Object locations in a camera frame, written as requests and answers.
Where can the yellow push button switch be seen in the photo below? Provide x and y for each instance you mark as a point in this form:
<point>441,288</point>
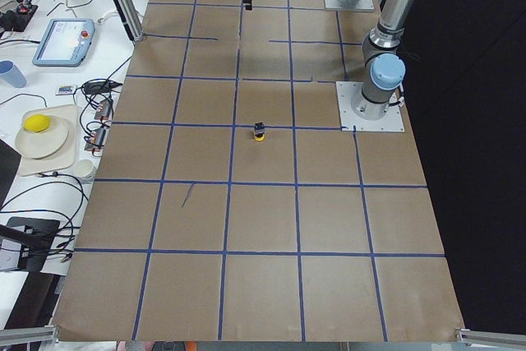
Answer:
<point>259,131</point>

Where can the blue teach pendant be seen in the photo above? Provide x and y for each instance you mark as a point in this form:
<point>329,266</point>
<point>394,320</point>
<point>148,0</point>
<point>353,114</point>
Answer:
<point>65,43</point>

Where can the brown paper table cover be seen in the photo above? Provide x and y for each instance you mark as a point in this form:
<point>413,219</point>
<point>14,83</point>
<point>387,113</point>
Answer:
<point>195,231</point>

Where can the white paper cup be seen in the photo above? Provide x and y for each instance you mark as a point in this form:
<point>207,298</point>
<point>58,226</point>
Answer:
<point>85,170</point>

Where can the yellow lemon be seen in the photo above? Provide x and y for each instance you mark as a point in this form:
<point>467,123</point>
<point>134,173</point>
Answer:
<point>37,123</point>

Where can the blue cup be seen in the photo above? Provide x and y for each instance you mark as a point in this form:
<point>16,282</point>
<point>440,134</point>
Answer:
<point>11,74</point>

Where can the cream tray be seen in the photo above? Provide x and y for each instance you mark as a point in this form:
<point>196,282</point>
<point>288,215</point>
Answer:
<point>66,156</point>

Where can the cream plate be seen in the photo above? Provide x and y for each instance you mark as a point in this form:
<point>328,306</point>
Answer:
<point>39,145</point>

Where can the black camera stand base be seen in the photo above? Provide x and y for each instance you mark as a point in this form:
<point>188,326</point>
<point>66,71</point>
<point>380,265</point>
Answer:
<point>26,243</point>

